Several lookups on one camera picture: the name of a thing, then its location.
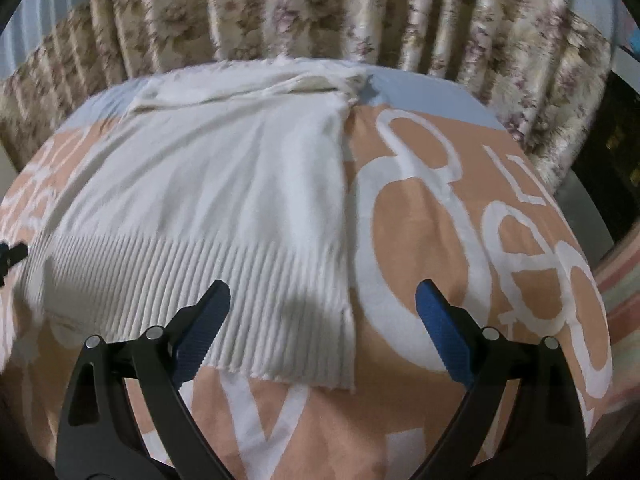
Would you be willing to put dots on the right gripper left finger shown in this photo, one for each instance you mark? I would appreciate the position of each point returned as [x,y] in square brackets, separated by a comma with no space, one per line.
[98,436]

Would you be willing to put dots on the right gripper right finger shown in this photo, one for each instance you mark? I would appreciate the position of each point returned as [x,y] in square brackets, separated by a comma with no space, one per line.
[545,433]

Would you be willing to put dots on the dark furniture at right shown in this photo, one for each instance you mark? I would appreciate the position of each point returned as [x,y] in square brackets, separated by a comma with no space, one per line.
[608,163]

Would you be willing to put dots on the striped cloth at right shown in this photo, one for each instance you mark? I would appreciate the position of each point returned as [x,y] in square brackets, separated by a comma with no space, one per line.
[618,280]

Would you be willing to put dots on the orange white patterned bed cover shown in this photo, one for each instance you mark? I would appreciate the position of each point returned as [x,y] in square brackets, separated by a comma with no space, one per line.
[435,190]

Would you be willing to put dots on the floral curtain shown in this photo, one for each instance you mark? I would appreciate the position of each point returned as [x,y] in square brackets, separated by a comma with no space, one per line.
[539,65]

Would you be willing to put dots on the grey bed frame edge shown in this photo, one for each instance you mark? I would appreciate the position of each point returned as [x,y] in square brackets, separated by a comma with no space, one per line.
[584,219]

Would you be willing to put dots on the white knit sweater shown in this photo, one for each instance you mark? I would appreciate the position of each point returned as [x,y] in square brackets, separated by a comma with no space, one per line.
[230,171]

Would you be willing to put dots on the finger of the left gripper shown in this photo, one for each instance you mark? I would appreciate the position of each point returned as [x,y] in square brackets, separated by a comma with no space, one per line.
[9,257]

